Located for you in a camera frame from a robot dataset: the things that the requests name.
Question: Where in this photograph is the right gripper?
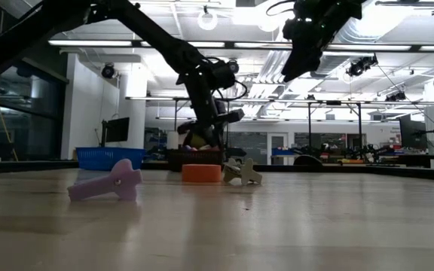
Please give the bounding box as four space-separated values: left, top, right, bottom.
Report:
281 0 354 84

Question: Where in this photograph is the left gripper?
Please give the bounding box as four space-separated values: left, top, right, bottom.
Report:
176 88 246 149

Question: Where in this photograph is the pink tape roll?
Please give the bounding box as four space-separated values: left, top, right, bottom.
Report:
181 163 223 184

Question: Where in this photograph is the silver binder clip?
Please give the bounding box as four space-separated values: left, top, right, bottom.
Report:
222 157 264 187

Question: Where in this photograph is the small silver metal cylinder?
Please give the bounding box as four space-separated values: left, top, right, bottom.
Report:
67 158 144 203

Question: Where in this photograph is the person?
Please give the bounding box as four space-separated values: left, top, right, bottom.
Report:
188 131 208 151

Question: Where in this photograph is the black plastic bin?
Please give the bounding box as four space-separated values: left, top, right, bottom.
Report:
167 148 226 173

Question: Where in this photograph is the white paper roll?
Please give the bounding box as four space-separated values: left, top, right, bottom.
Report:
166 130 180 151

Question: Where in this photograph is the black metal gantry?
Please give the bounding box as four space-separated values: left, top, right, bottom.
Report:
306 99 365 161
172 96 231 151

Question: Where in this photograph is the white door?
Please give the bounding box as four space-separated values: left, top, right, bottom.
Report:
267 131 290 166

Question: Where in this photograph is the black monitor on stand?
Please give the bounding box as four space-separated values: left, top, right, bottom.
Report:
101 116 131 148

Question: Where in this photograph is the blue plastic bin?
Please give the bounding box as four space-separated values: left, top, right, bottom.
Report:
75 146 147 172

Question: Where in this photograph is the small black ceiling rig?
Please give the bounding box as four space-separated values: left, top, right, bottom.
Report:
384 91 408 102

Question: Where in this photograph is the cluttered background workbench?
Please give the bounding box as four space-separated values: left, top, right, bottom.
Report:
369 145 434 169

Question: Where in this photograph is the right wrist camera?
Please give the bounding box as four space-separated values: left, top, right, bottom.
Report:
283 17 309 41

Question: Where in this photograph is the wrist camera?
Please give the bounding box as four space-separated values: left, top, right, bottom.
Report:
283 17 309 41
206 69 237 91

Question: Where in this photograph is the black right camera cable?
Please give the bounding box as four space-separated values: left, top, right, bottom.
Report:
264 0 301 18

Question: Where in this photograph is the black camera cable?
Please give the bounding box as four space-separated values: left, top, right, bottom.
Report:
264 0 301 18
219 79 249 103

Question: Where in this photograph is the black ceiling camera rig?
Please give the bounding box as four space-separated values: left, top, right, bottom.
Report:
346 53 380 78

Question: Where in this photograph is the black left camera cable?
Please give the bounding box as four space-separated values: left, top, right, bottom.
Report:
219 79 249 103

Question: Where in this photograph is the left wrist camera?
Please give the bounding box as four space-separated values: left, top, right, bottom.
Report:
206 69 237 91

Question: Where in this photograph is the white ring light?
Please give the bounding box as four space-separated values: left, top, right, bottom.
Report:
196 8 219 32

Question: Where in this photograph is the black aluminium table frame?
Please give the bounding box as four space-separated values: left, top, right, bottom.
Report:
0 160 434 182

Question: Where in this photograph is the yellow hanging cord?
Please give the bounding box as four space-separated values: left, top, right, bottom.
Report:
0 79 19 163

